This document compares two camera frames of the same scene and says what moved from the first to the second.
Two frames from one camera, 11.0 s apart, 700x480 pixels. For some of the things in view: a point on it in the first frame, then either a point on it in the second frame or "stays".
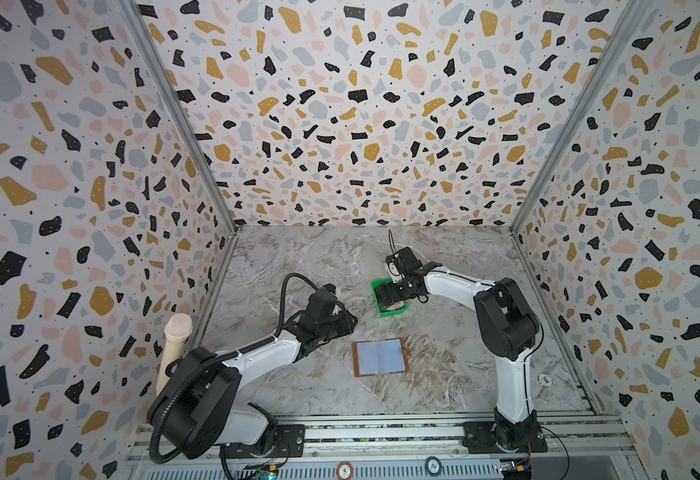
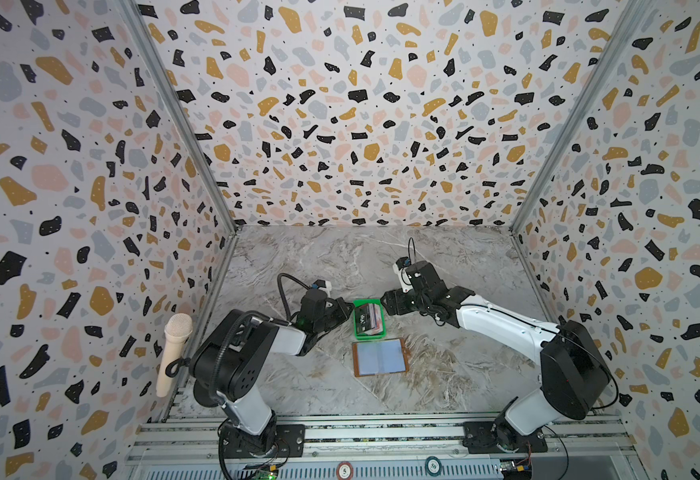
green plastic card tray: [391, 312] → [369, 319]
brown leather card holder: [378, 357] stays
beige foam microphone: [178, 328] stays
